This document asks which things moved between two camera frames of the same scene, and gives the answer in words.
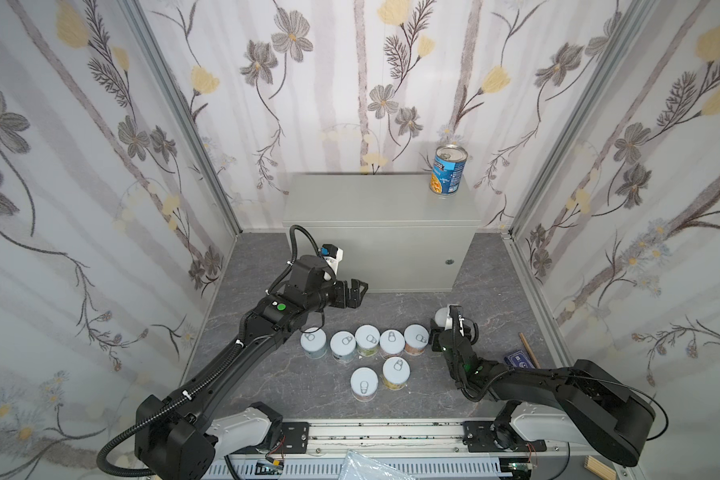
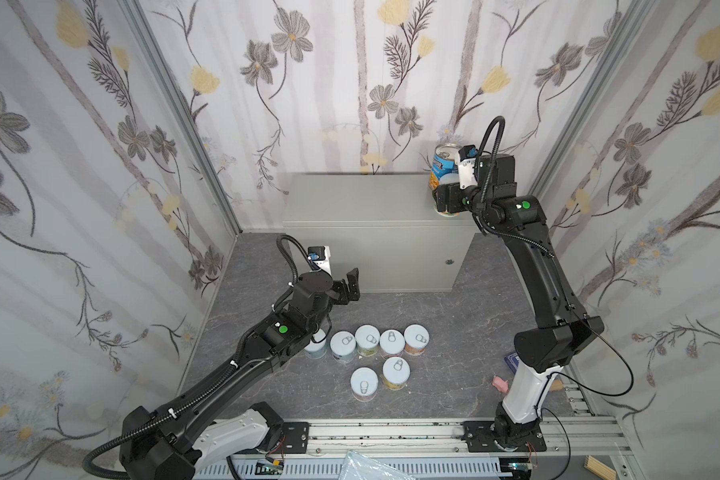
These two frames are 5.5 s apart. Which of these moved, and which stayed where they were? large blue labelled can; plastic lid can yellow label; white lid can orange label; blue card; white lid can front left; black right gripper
Moved: black right gripper; plastic lid can yellow label
Stayed: white lid can orange label; blue card; white lid can front left; large blue labelled can
